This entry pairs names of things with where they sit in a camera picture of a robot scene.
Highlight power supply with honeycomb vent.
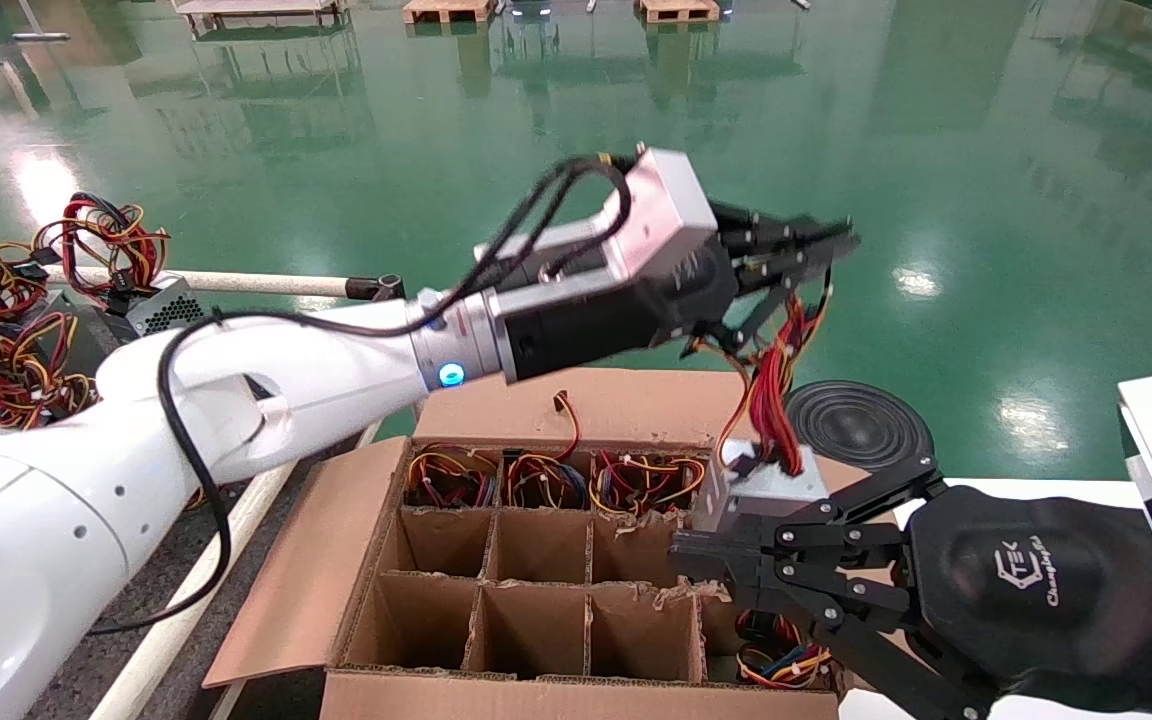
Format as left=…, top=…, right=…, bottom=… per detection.
left=33, top=193, right=207, bottom=336

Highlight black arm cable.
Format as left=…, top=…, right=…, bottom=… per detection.
left=86, top=155, right=634, bottom=636

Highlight power supply with long connector lead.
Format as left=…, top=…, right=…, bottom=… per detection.
left=501, top=392, right=592, bottom=511

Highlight partitioned brown cardboard box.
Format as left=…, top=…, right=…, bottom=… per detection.
left=201, top=365, right=982, bottom=720

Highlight low wooden platform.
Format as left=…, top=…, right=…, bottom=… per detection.
left=174, top=0, right=347, bottom=29

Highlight wooden pallet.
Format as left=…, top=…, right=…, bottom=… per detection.
left=636, top=0, right=720, bottom=23
left=403, top=0, right=494, bottom=25

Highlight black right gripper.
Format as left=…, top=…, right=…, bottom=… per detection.
left=666, top=455, right=1152, bottom=720

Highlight black round ribbed disc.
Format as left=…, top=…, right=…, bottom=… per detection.
left=784, top=380, right=935, bottom=473

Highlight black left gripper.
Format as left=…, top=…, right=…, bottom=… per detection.
left=491, top=203, right=863, bottom=386

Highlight white pipe rack frame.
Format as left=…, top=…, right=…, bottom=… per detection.
left=36, top=265, right=407, bottom=720

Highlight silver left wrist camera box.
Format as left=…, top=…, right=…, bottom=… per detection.
left=476, top=148, right=719, bottom=286

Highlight grey metal stand feet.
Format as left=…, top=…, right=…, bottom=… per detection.
left=0, top=0, right=72, bottom=71

